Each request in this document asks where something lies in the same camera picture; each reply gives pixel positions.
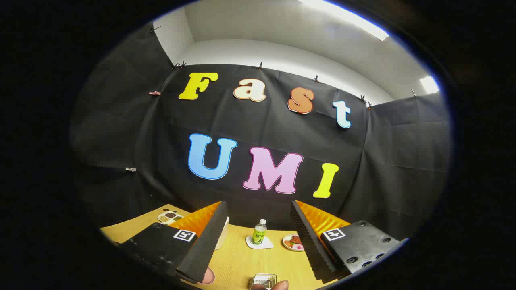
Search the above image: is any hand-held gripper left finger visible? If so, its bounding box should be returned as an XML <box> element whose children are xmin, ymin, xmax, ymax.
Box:
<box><xmin>119</xmin><ymin>201</ymin><xmax>229</xmax><ymax>283</ymax></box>

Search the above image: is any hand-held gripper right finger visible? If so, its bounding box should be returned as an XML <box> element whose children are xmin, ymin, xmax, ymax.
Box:
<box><xmin>291</xmin><ymin>200</ymin><xmax>408</xmax><ymax>282</ymax></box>

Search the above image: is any white toaster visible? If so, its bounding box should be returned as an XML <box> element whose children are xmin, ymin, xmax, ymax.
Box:
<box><xmin>215</xmin><ymin>217</ymin><xmax>229</xmax><ymax>250</ymax></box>

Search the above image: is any white plate of food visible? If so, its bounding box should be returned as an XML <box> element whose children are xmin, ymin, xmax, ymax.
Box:
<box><xmin>282</xmin><ymin>234</ymin><xmax>306</xmax><ymax>252</ymax></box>

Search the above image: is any pink plate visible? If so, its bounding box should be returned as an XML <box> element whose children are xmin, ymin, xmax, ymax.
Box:
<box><xmin>181</xmin><ymin>267</ymin><xmax>215</xmax><ymax>285</ymax></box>

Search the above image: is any white coaster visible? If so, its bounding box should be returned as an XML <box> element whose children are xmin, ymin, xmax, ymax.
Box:
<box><xmin>246</xmin><ymin>236</ymin><xmax>274</xmax><ymax>249</ymax></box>

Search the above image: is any white divided condiment dish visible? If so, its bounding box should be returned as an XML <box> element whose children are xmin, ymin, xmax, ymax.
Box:
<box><xmin>157</xmin><ymin>210</ymin><xmax>184</xmax><ymax>225</ymax></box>

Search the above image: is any green label drink bottle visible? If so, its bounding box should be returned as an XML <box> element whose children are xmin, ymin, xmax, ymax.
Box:
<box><xmin>252</xmin><ymin>219</ymin><xmax>267</xmax><ymax>245</ymax></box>

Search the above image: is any metal drainer basket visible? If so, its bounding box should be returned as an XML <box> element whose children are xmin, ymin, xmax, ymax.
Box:
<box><xmin>250</xmin><ymin>273</ymin><xmax>277</xmax><ymax>290</ymax></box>

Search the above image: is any row of black cloth clips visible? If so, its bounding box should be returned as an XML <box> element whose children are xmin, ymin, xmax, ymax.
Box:
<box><xmin>150</xmin><ymin>26</ymin><xmax>416</xmax><ymax>109</ymax></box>

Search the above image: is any small ceiling light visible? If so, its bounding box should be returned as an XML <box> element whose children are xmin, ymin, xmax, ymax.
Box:
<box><xmin>419</xmin><ymin>76</ymin><xmax>440</xmax><ymax>94</ymax></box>

